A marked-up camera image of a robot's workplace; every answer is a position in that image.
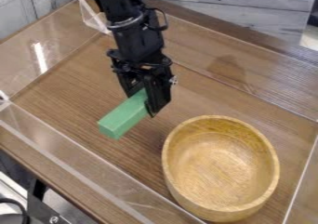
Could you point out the brown wooden bowl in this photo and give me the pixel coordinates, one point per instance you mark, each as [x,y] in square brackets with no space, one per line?
[221,167]

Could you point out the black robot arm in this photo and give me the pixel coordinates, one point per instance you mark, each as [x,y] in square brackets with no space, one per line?
[136,27]

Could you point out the clear acrylic front wall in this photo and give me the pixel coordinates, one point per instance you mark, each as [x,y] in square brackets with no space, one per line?
[112,177]

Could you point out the green rectangular block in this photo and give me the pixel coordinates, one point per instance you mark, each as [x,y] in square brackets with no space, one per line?
[125,116]

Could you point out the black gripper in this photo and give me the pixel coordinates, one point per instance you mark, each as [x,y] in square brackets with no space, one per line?
[150,73]

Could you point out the clear acrylic corner bracket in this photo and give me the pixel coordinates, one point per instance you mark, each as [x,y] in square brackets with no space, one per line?
[93,19]

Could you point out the black metal table leg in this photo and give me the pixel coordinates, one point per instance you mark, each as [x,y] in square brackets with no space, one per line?
[41,213]

